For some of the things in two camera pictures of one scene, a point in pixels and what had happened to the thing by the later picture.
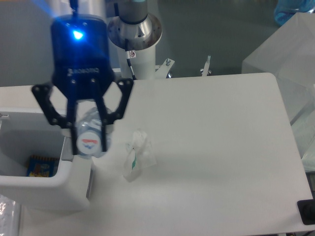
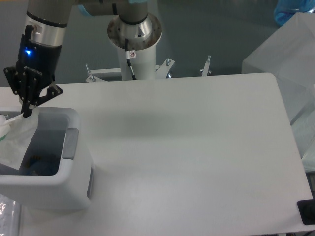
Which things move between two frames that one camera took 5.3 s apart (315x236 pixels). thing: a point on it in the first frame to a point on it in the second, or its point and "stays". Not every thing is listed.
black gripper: (81, 69) to (35, 70)
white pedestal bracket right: (162, 71) stays
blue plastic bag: (285, 9) stays
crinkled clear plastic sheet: (10, 216) stays
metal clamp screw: (205, 71) stays
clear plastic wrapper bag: (140, 156) to (17, 131)
